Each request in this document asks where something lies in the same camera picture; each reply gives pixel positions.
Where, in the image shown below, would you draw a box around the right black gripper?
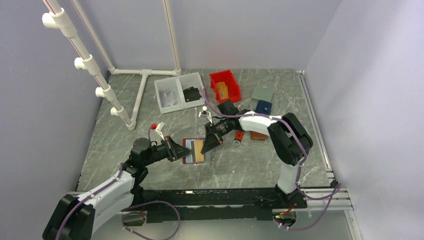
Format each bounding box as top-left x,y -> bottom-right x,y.
201,117 -> 232,154

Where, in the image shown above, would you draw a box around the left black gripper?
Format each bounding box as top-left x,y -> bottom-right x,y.
142,134 -> 193,166

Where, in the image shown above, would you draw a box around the red card holder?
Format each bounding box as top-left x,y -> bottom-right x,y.
182,138 -> 212,165

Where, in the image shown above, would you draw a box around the black credit card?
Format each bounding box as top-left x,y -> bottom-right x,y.
183,86 -> 200,98

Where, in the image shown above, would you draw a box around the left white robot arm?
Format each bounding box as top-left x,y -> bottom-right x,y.
42,136 -> 193,240

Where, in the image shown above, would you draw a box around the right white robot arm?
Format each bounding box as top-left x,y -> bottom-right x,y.
201,100 -> 314,208

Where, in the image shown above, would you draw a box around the brown card holder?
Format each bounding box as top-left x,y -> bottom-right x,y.
250,131 -> 268,141

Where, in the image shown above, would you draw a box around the orange card in bin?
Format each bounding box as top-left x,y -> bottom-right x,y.
216,82 -> 228,100

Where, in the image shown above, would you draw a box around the cards in white tray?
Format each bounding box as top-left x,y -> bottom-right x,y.
160,91 -> 179,108

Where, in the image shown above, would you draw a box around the blue card holder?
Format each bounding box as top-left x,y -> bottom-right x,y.
254,100 -> 273,115

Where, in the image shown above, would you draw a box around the green card holder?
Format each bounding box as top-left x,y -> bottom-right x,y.
251,87 -> 274,102

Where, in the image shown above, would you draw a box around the red plastic bin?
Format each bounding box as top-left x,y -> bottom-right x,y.
209,69 -> 242,104

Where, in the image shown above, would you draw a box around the white divided tray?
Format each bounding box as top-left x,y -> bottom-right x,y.
154,72 -> 205,114

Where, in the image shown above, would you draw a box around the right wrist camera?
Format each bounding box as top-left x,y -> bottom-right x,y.
198,105 -> 212,122

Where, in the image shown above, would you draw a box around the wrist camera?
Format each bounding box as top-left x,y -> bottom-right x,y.
148,121 -> 166,140
198,105 -> 212,122

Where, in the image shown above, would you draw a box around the red handled adjustable wrench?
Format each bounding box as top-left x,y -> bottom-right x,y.
233,130 -> 245,147

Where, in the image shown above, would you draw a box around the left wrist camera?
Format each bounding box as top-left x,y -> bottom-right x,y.
148,121 -> 166,140

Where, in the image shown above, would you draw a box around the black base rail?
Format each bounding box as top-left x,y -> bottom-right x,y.
124,187 -> 308,223

